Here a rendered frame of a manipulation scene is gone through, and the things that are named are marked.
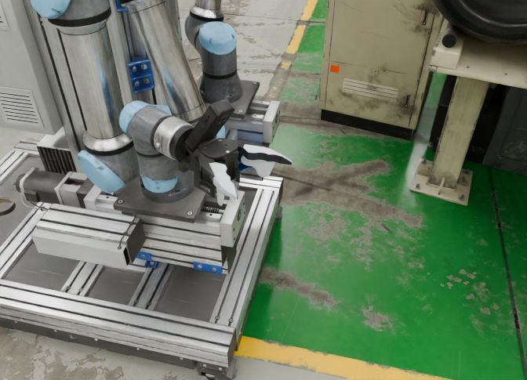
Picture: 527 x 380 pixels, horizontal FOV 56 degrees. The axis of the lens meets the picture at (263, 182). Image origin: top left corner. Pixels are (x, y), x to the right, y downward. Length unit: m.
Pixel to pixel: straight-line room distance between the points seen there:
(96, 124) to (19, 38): 0.41
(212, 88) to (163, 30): 0.64
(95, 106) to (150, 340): 0.86
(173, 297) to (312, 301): 0.55
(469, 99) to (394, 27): 0.54
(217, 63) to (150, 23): 0.61
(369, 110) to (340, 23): 0.50
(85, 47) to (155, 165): 0.26
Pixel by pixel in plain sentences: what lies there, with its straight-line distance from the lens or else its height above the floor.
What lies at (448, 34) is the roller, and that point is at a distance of 1.77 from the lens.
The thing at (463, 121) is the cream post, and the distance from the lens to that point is 2.34.
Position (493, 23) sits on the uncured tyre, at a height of 0.98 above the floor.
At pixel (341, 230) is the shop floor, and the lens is 2.24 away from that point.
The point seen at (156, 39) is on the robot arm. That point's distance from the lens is 1.05.
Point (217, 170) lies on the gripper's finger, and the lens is 0.83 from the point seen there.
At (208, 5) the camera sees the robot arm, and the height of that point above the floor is 0.99.
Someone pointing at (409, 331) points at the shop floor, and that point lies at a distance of 1.97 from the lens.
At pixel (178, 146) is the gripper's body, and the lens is 0.92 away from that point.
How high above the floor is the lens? 1.60
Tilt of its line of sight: 41 degrees down
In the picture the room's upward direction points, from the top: straight up
